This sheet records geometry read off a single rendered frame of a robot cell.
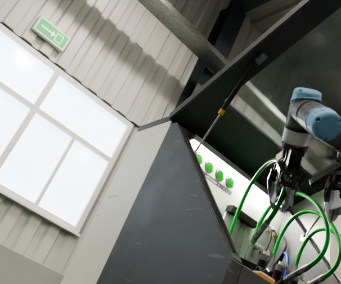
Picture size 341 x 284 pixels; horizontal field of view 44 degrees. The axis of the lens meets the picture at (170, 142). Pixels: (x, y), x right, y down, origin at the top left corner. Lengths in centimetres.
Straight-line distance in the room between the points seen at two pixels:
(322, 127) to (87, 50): 490
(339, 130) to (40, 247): 444
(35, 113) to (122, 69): 138
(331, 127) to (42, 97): 449
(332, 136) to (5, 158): 431
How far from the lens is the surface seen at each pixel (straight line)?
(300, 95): 116
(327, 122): 106
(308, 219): 190
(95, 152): 546
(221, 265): 101
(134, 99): 592
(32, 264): 517
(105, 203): 171
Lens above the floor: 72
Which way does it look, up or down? 24 degrees up
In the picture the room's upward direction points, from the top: 25 degrees clockwise
